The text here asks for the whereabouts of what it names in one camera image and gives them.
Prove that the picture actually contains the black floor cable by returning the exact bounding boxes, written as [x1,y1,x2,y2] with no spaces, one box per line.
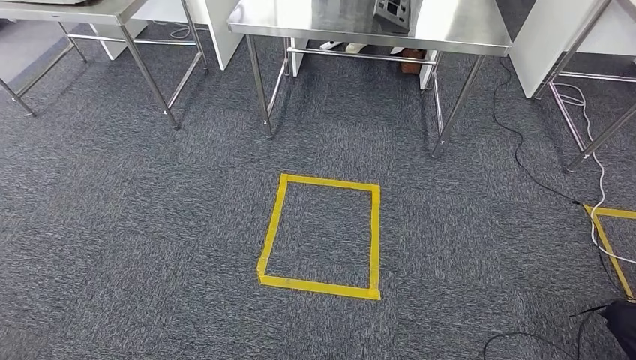
[482,305,610,360]
[490,57,636,299]

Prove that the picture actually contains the brown box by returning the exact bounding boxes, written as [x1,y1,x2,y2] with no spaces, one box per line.
[400,48,425,76]

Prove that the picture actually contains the stainless steel table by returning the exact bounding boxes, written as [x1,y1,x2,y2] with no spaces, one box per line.
[0,0,210,131]
[531,0,636,175]

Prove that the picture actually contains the black plastic plate frame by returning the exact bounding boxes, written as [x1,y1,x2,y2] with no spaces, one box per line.
[372,0,413,35]

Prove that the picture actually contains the yellow floor tape square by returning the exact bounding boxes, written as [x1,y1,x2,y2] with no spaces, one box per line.
[256,172,382,302]
[583,203,636,302]

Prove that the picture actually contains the white floor cable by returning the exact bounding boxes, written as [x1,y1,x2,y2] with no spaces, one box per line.
[551,82,636,264]

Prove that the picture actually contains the white cabinet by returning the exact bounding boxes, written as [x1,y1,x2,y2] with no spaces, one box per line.
[508,0,613,99]
[89,0,245,71]

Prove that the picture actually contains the stainless steel workbench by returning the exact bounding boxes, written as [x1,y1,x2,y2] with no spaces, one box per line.
[227,0,513,160]

